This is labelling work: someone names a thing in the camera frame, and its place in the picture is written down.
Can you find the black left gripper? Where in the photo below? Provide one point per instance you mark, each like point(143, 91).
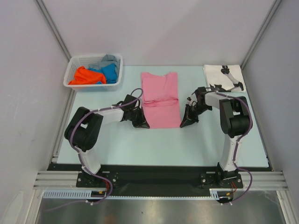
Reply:
point(140, 123)

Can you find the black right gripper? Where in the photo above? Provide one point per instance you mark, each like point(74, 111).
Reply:
point(187, 121)

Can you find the pink t shirt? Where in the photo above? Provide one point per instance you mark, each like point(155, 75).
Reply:
point(160, 100)

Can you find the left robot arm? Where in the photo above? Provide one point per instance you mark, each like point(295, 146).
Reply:
point(83, 130)

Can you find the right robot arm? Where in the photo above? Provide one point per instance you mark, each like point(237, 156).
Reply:
point(235, 121)

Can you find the folded white printed t shirt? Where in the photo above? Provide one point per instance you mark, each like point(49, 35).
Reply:
point(224, 77)

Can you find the blue t shirt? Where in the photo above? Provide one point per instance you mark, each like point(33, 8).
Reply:
point(109, 73)

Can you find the grey t shirt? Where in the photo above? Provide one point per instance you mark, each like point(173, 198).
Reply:
point(105, 61)

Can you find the orange t shirt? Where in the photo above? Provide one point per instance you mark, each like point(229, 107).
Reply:
point(83, 76)

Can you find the left slotted cable duct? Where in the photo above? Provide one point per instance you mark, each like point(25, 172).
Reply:
point(74, 194)

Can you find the aluminium frame rail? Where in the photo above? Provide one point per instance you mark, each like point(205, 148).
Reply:
point(56, 180)

